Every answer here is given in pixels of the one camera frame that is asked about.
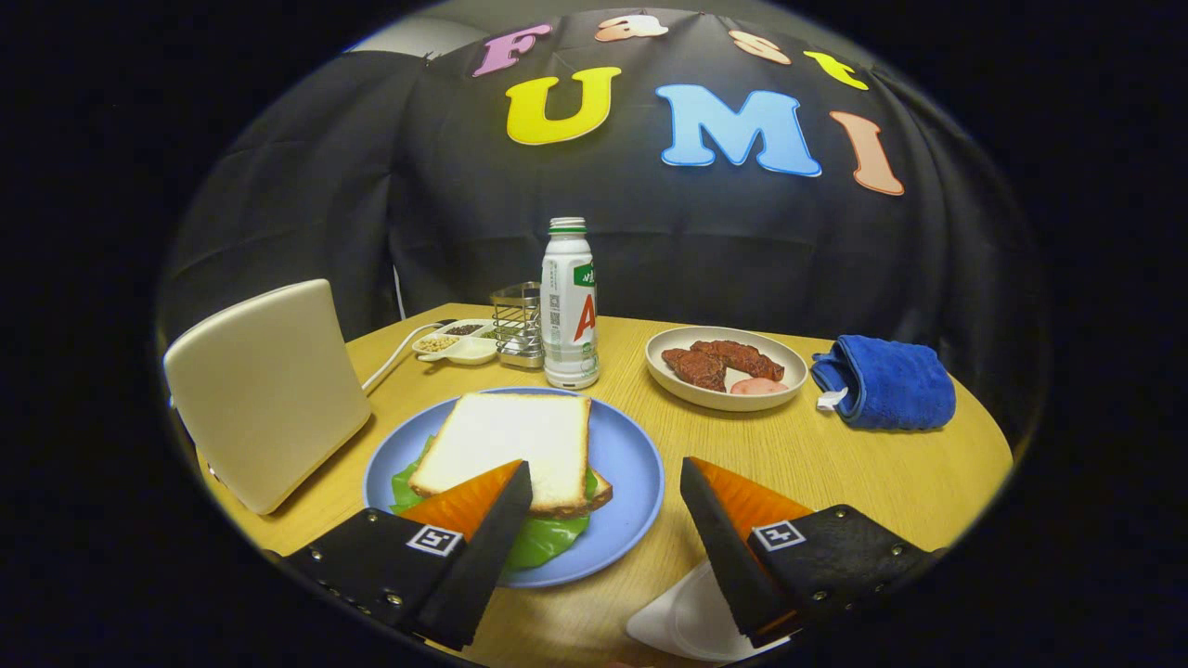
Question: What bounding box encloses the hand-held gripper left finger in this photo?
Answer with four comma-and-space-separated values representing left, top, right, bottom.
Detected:
278, 461, 535, 652

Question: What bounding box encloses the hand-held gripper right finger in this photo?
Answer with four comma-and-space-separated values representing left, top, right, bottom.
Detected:
676, 456, 932, 650

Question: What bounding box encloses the green lettuce leaf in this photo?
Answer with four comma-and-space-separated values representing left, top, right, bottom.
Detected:
390, 434, 600, 572

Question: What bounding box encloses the toasted bread slice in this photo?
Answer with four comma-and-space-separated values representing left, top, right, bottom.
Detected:
408, 392, 595, 518

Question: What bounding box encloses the white plate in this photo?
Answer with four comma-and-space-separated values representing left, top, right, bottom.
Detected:
625, 557, 794, 663

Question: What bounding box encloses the blue plate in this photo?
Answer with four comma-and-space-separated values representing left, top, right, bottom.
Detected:
363, 387, 665, 589

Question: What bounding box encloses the white bread slice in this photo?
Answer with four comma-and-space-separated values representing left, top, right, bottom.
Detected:
557, 469, 615, 519

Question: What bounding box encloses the beige plate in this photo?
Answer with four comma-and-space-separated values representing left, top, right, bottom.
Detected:
645, 326, 809, 413

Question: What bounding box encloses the brown meat piece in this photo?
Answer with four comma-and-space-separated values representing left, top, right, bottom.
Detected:
689, 340, 786, 383
661, 347, 729, 392

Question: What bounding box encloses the white divided condiment dish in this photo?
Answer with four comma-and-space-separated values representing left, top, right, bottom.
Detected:
411, 318, 502, 366

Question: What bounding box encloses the blue towel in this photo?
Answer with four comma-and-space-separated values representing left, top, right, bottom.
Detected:
811, 334, 957, 432

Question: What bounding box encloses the white bottle green cap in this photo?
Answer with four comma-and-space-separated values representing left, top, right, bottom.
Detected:
540, 217, 600, 391

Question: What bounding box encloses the white toaster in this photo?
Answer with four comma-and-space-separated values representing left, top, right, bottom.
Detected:
163, 278, 373, 517

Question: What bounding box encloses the black backdrop cloth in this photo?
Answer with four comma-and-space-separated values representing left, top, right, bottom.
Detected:
158, 7, 1045, 446

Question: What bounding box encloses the metal wire chopstick holder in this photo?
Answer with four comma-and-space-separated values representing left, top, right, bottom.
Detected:
489, 281, 549, 370

